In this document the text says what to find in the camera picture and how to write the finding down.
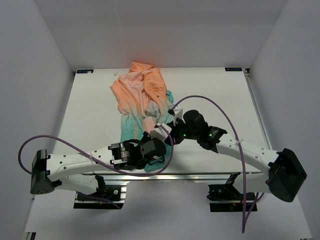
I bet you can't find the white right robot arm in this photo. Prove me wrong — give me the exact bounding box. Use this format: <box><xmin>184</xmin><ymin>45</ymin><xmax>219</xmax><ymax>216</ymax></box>
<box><xmin>168</xmin><ymin>108</ymin><xmax>307</xmax><ymax>203</ymax></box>

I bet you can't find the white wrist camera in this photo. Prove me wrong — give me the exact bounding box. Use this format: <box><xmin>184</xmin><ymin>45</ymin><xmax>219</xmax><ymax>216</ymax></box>
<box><xmin>168</xmin><ymin>105</ymin><xmax>183</xmax><ymax>123</ymax></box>
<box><xmin>149</xmin><ymin>123</ymin><xmax>172</xmax><ymax>143</ymax></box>

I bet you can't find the blue label right corner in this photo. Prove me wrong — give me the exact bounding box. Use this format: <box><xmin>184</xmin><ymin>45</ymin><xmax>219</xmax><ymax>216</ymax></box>
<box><xmin>224</xmin><ymin>67</ymin><xmax>243</xmax><ymax>72</ymax></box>

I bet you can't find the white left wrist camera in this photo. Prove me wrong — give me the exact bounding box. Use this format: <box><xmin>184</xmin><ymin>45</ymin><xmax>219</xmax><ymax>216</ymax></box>
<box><xmin>149</xmin><ymin>123</ymin><xmax>172</xmax><ymax>143</ymax></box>

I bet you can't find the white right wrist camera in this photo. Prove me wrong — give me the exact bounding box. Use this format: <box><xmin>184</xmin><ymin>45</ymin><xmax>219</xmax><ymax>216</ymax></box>
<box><xmin>168</xmin><ymin>105</ymin><xmax>183</xmax><ymax>123</ymax></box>

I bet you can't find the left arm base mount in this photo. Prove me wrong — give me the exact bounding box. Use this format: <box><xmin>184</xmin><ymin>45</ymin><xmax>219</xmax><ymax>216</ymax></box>
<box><xmin>73</xmin><ymin>174</ymin><xmax>128</xmax><ymax>210</ymax></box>

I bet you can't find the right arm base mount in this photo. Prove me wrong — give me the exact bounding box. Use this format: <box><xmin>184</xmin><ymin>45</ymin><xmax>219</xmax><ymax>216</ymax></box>
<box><xmin>206</xmin><ymin>172</ymin><xmax>244</xmax><ymax>213</ymax></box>

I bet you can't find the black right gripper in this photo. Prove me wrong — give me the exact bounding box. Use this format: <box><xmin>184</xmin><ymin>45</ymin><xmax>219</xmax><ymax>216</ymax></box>
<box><xmin>164</xmin><ymin>116</ymin><xmax>200</xmax><ymax>147</ymax></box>

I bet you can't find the blue label corner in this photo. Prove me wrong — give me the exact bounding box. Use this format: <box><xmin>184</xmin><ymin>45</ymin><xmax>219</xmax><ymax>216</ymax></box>
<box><xmin>224</xmin><ymin>67</ymin><xmax>243</xmax><ymax>72</ymax></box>
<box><xmin>76</xmin><ymin>69</ymin><xmax>94</xmax><ymax>74</ymax></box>

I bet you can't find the orange and teal jacket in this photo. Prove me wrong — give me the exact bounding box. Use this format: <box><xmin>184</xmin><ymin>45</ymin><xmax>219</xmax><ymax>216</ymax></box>
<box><xmin>109</xmin><ymin>60</ymin><xmax>176</xmax><ymax>173</ymax></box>

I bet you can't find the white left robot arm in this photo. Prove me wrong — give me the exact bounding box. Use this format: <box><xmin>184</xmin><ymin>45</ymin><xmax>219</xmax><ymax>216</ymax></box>
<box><xmin>30</xmin><ymin>137</ymin><xmax>167</xmax><ymax>200</ymax></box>

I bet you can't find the blue label left corner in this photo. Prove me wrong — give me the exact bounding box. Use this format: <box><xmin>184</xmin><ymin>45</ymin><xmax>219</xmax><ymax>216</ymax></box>
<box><xmin>76</xmin><ymin>69</ymin><xmax>94</xmax><ymax>74</ymax></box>

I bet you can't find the aluminium table rail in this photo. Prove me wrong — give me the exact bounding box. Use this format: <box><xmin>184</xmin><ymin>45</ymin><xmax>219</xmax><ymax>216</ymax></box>
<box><xmin>243</xmin><ymin>68</ymin><xmax>272</xmax><ymax>149</ymax></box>
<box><xmin>94</xmin><ymin>172</ymin><xmax>261</xmax><ymax>182</ymax></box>

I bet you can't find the aluminium table front rail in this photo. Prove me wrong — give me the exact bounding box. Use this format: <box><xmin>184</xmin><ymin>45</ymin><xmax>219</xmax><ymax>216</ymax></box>
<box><xmin>94</xmin><ymin>172</ymin><xmax>261</xmax><ymax>182</ymax></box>

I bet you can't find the aluminium table right rail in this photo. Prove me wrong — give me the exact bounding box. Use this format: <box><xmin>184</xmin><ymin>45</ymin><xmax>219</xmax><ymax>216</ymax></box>
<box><xmin>243</xmin><ymin>68</ymin><xmax>272</xmax><ymax>149</ymax></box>

